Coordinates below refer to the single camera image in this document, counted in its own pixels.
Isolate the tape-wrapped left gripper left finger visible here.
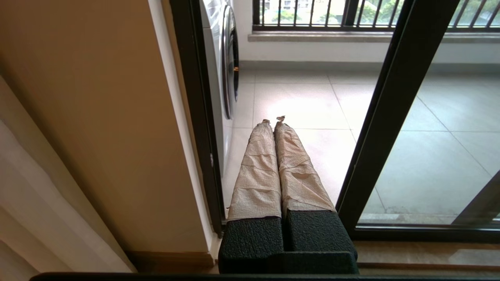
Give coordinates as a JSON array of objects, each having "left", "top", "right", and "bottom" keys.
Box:
[{"left": 218, "top": 119, "right": 284, "bottom": 274}]

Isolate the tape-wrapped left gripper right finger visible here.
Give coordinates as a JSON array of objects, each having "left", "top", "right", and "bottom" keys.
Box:
[{"left": 273, "top": 116, "right": 359, "bottom": 274}]

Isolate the dark framed sliding glass door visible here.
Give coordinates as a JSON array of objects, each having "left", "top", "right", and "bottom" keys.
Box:
[
  {"left": 169, "top": 0, "right": 228, "bottom": 237},
  {"left": 335, "top": 0, "right": 500, "bottom": 243}
]

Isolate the white front-load washing machine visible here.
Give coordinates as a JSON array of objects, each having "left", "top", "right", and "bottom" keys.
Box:
[{"left": 199, "top": 0, "right": 240, "bottom": 184}]

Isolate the long grey stone sill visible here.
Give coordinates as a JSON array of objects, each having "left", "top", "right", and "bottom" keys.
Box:
[{"left": 247, "top": 31, "right": 500, "bottom": 44}]

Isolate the long black balcony railing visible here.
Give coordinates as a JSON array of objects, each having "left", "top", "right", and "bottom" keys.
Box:
[{"left": 252, "top": 0, "right": 500, "bottom": 32}]

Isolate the cream curtain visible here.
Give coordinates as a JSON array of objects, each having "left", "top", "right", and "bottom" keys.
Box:
[{"left": 0, "top": 74, "right": 137, "bottom": 274}]

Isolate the dark balcony window frame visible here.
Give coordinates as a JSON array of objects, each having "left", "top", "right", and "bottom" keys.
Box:
[{"left": 252, "top": 0, "right": 361, "bottom": 32}]

